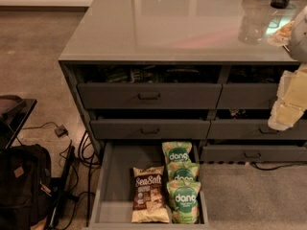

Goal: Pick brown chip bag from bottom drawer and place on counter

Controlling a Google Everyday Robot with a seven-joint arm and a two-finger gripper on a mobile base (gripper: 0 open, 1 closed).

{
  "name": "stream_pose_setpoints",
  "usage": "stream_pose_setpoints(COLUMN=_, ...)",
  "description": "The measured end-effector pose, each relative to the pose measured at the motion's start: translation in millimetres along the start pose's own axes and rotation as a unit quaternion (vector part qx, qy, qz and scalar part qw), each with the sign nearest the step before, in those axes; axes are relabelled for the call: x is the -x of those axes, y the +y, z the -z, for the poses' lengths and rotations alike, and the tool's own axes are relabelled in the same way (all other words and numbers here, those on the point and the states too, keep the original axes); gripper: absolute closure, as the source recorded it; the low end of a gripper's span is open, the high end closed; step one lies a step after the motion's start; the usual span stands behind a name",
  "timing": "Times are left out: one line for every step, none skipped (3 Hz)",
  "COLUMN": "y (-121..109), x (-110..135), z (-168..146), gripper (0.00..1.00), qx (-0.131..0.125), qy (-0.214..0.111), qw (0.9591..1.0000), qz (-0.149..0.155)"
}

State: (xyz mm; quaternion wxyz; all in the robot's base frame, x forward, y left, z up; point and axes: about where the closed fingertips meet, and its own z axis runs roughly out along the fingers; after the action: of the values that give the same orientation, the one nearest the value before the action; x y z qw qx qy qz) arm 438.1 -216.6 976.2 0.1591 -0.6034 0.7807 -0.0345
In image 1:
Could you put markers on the brown sea salt chip bag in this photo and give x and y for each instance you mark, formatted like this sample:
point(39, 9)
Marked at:
point(149, 199)

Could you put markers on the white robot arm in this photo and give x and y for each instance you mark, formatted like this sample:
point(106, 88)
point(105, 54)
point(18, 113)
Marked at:
point(297, 47)

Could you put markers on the grey top right drawer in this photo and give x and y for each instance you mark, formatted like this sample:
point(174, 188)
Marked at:
point(247, 96)

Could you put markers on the grey middle right drawer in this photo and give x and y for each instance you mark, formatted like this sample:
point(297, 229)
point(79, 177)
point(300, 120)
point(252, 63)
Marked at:
point(254, 130)

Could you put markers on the grey bottom right drawer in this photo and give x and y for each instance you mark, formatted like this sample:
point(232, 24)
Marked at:
point(249, 153)

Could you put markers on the grey drawer cabinet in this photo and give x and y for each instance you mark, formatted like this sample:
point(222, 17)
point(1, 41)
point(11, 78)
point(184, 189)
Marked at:
point(178, 41)

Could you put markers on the green dang bag back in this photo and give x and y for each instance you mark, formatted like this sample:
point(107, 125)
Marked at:
point(176, 151)

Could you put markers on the green dang bag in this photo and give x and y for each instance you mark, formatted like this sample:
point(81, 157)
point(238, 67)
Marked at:
point(183, 170)
point(183, 200)
point(176, 151)

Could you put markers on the green dang bag middle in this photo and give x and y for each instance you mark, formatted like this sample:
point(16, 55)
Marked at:
point(183, 170)

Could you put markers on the green dang bag front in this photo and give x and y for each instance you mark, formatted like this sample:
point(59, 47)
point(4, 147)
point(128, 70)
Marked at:
point(183, 200)

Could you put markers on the grey middle left drawer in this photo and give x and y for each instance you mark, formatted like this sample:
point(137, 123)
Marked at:
point(149, 129)

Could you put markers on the grey top left drawer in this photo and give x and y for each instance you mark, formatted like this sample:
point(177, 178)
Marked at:
point(100, 95)

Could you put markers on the open grey bottom drawer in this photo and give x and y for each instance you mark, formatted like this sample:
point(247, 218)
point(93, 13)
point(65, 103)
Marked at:
point(112, 207)

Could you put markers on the black white fiducial marker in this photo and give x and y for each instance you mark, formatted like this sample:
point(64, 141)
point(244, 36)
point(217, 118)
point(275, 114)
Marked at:
point(282, 36)

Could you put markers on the black power adapter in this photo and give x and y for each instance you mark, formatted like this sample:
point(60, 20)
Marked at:
point(61, 130)

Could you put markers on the black stand leg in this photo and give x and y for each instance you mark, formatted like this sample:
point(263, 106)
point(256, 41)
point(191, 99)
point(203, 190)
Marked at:
point(59, 191)

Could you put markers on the black backpack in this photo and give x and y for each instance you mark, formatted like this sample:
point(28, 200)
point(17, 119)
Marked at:
point(25, 195)

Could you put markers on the black side table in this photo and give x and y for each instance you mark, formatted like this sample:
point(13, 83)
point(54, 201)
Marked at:
point(14, 112)

